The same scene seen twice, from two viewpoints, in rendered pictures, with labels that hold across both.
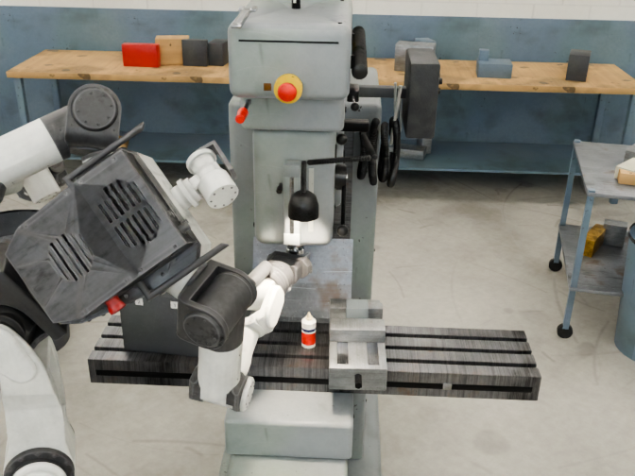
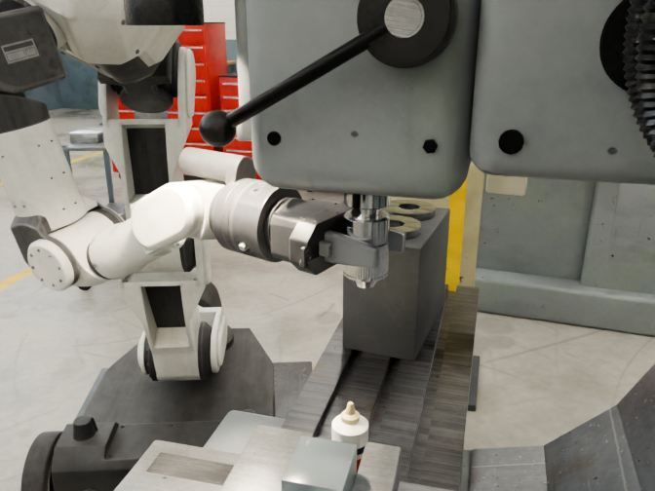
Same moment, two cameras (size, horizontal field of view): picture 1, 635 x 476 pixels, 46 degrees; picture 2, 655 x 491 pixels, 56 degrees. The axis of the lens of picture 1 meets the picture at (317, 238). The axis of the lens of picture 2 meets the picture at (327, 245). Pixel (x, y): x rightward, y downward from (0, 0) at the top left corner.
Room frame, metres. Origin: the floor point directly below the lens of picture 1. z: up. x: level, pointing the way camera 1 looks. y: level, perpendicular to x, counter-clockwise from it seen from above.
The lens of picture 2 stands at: (1.88, -0.53, 1.45)
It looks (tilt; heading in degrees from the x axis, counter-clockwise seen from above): 20 degrees down; 103
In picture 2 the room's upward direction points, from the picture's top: straight up
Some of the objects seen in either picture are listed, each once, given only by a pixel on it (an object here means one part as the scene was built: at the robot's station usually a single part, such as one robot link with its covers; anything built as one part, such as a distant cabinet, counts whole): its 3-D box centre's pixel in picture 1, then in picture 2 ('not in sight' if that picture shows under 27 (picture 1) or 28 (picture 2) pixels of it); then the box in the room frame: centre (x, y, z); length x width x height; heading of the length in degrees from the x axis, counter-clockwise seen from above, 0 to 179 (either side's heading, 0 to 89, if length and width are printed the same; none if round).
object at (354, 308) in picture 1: (356, 313); (321, 489); (1.77, -0.11, 1.07); 0.06 x 0.05 x 0.06; 89
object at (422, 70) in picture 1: (421, 93); not in sight; (2.07, -0.29, 1.62); 0.20 x 0.09 x 0.21; 178
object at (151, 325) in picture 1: (165, 312); (398, 271); (1.77, 0.42, 1.06); 0.22 x 0.12 x 0.20; 82
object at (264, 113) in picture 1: (297, 92); not in sight; (1.82, 0.06, 1.68); 0.34 x 0.24 x 0.10; 178
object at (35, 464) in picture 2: not in sight; (50, 477); (1.02, 0.40, 0.50); 0.20 x 0.05 x 0.20; 107
